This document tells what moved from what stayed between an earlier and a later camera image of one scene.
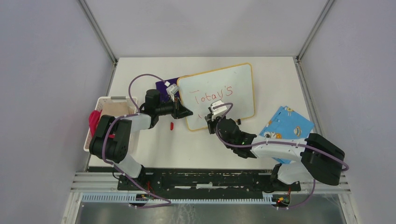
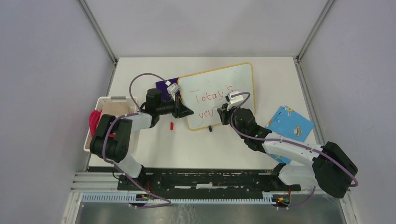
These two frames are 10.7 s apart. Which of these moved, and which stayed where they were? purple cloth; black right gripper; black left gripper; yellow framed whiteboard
Moved: black right gripper
Stayed: black left gripper; yellow framed whiteboard; purple cloth
